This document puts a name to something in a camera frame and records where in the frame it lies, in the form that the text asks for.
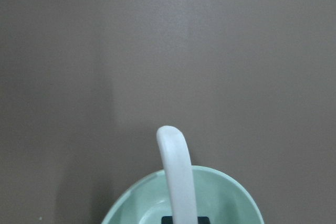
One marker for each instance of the white ceramic spoon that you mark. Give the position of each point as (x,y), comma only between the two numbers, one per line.
(179,176)

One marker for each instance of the mint green bowl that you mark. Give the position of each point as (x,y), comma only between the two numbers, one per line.
(218,196)

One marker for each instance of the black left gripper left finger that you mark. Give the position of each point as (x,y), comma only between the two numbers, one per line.
(167,220)

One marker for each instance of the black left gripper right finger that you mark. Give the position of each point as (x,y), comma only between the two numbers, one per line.
(203,220)

